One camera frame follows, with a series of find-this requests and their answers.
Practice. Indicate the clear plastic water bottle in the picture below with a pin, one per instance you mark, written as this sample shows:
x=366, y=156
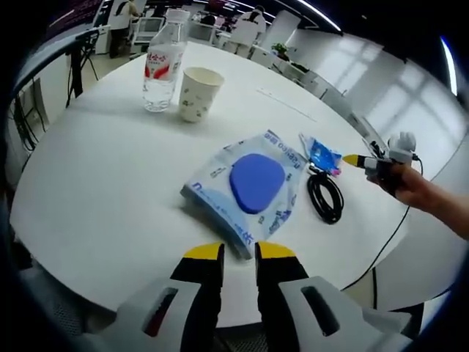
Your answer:
x=161, y=69

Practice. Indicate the green potted plant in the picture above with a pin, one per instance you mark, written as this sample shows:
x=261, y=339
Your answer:
x=280, y=48

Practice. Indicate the white table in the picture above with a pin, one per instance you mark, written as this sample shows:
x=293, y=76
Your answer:
x=110, y=176

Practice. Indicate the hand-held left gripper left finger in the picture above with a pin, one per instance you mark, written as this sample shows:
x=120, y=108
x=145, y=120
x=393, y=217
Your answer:
x=190, y=293

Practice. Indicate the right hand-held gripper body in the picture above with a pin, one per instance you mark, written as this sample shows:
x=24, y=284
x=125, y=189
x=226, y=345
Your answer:
x=397, y=154

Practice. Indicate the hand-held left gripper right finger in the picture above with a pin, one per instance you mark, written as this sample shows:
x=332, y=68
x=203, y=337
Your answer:
x=282, y=289

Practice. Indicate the small glossy blue packet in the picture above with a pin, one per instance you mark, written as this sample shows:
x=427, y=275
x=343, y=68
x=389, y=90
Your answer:
x=322, y=154

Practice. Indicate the large blue wet wipes pack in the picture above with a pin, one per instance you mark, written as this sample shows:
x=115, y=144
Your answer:
x=253, y=183

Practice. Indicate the black tripod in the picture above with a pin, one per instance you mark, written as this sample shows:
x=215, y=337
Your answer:
x=78, y=58

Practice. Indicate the white printed paper cup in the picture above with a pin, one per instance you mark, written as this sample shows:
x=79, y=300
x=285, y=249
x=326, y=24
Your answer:
x=196, y=95

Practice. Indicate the person's right hand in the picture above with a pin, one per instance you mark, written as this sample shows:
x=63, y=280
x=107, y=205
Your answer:
x=406, y=187

